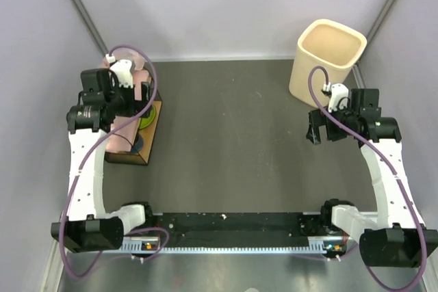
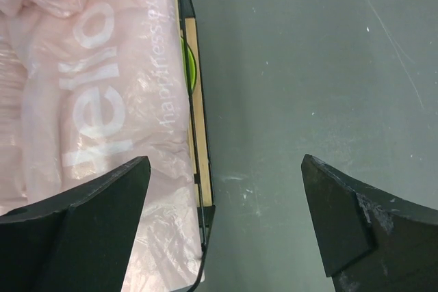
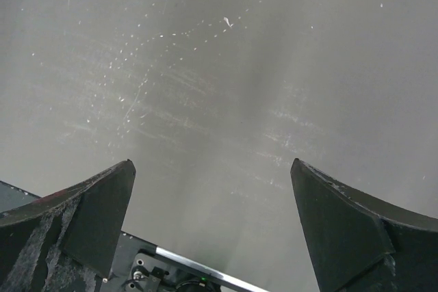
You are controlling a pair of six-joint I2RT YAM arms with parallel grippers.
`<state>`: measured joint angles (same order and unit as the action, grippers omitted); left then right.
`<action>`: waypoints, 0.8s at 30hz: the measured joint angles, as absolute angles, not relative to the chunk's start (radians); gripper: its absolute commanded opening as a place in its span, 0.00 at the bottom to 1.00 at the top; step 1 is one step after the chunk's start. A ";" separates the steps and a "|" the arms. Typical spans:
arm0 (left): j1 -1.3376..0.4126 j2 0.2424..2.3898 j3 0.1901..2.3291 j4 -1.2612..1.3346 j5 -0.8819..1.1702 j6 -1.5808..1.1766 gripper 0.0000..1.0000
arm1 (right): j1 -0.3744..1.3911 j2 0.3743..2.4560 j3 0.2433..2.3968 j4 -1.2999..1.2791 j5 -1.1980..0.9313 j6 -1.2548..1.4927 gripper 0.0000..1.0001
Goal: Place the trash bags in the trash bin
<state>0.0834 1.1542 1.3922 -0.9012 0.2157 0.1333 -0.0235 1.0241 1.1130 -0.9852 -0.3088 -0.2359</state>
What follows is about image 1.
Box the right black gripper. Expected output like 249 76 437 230
306 100 357 144

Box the cream plastic trash bin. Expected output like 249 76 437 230
289 19 368 107

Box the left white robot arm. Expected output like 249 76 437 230
51 68 156 253

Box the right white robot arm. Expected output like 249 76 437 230
306 83 437 268

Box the pink folded bag stack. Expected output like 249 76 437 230
106 48 151 153

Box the green roll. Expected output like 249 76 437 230
138 104 157 130

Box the blue roll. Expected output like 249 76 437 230
130 134 144 153

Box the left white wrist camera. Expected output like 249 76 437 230
105 54 135 88

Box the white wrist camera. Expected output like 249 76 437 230
105 54 135 88
322 83 349 113

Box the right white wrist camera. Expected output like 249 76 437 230
322 83 349 113

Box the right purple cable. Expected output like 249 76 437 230
309 66 428 290

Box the black wire frame box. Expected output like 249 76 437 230
102 61 164 168

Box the grey slotted cable duct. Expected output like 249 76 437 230
103 237 347 257

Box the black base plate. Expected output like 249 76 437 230
116 211 360 240

